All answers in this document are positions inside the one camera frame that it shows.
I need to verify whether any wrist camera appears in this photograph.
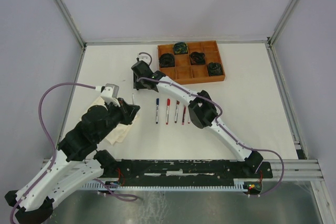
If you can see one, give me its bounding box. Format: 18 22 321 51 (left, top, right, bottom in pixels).
95 83 120 106
137 54 151 62

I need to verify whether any coiled black cable front right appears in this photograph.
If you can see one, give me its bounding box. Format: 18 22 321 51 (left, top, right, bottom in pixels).
206 62 224 76

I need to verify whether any aluminium frame back rail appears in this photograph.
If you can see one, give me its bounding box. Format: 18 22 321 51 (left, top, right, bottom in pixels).
85 40 269 46

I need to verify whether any white marker blue end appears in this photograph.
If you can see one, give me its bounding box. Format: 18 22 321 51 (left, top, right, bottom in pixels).
155 104 159 124

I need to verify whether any aluminium frame right post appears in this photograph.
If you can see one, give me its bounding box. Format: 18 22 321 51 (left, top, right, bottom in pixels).
268 0 300 47

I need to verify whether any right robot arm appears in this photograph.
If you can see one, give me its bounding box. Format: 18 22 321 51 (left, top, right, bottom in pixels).
131 61 264 177

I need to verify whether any white slotted cable duct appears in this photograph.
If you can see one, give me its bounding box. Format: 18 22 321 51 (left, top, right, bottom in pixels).
79 176 261 192

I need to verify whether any aluminium frame left post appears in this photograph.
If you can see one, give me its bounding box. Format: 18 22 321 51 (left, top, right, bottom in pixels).
54 0 86 48

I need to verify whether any cream folded cloth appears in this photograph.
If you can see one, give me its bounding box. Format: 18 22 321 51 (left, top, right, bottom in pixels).
91 97 139 145

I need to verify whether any white marker red end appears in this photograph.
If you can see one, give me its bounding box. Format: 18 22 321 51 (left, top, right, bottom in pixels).
165 105 170 125

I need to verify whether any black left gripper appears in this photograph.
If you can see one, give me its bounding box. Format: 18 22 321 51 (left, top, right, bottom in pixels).
97 97 141 141

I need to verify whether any coiled green black cable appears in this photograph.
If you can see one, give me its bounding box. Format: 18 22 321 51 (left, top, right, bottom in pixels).
172 41 189 56

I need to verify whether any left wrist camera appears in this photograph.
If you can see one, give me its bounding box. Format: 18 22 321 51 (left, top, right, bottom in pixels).
95 83 120 106

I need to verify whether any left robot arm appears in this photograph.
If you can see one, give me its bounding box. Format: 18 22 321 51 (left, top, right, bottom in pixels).
5 98 140 223

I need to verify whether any wooden compartment tray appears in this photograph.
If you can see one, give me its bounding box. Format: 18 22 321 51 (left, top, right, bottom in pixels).
157 40 225 84

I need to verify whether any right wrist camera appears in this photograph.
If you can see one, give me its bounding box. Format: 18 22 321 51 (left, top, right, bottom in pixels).
137 54 151 62

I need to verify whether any aluminium frame post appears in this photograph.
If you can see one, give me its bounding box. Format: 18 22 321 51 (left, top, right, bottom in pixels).
54 0 86 48
268 0 300 47

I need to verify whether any coiled black cable left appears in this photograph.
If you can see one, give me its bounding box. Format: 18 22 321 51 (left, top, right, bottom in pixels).
159 53 176 68

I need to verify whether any white pen brown end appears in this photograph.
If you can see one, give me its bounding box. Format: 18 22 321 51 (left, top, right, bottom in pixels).
174 105 180 123

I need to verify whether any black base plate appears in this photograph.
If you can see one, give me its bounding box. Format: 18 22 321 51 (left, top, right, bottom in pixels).
98 159 273 183

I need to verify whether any coiled black cable centre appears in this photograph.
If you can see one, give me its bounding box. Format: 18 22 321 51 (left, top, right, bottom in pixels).
189 51 206 66

